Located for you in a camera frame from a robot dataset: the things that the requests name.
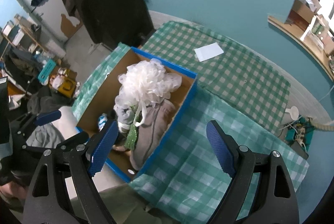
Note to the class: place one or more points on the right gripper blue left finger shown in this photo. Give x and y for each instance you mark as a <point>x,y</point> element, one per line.
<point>100,145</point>

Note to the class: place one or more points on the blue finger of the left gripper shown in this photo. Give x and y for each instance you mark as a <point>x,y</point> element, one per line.
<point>73,138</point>
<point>27,123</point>

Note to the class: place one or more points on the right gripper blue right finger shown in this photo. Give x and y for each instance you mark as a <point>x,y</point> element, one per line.
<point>225,148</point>

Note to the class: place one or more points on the white blue printed sock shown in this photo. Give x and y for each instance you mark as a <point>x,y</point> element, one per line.
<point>102,120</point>

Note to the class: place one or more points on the grey fleece garment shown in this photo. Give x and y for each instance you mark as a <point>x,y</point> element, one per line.
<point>151,131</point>

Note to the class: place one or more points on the white mesh bath pouf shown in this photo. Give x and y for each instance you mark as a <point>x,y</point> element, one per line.
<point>146,83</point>

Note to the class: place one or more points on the grey sock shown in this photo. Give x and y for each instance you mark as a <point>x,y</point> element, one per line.
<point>125,117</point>

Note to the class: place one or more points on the person left hand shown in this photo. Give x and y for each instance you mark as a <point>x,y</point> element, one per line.
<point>15,190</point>

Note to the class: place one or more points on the teal box on floor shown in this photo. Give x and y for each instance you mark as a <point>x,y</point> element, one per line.
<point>43,76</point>

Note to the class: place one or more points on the yellow bag on floor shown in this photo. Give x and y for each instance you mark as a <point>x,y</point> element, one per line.
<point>67,88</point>

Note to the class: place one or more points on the green checked tablecloth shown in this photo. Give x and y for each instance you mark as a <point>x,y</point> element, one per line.
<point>237,89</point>

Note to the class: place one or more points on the blue cardboard box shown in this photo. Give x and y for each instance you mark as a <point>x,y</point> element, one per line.
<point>104,101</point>

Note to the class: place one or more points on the white power strip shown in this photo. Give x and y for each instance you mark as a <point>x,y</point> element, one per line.
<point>300,133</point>

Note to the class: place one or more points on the wooden shelf rack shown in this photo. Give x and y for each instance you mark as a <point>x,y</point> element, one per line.
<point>23,35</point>

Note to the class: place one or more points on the white paper sheet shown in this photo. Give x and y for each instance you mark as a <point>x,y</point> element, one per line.
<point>208,52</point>

